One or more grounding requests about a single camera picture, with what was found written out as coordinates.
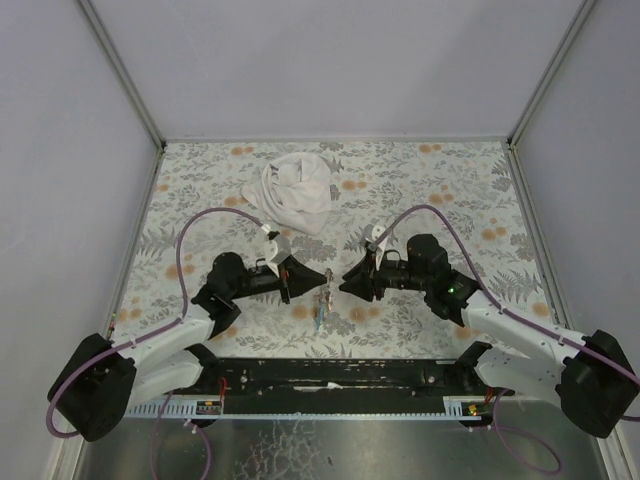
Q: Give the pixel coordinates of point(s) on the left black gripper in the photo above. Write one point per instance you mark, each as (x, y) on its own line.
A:
(285, 282)

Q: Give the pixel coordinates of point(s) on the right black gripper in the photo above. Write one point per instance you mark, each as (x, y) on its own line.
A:
(374, 280)

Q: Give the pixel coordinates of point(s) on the blue key tag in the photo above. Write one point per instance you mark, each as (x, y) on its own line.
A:
(321, 312)

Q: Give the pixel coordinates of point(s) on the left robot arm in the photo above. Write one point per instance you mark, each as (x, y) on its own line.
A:
(102, 381)

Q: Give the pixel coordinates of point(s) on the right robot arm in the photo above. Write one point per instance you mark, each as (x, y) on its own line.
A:
(588, 377)

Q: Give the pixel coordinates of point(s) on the crumpled white cloth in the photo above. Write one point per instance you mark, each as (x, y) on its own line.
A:
(294, 191)

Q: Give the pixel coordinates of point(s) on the floral table mat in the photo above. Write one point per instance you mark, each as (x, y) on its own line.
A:
(461, 192)

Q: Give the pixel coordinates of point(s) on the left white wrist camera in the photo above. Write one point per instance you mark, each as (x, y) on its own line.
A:
(276, 249)

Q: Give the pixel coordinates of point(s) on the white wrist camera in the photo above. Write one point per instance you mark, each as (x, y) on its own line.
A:
(374, 243)
(276, 249)

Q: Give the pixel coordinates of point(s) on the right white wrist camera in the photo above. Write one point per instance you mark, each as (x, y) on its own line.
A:
(374, 243)

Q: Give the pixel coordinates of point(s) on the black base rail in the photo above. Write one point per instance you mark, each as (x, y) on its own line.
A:
(338, 387)

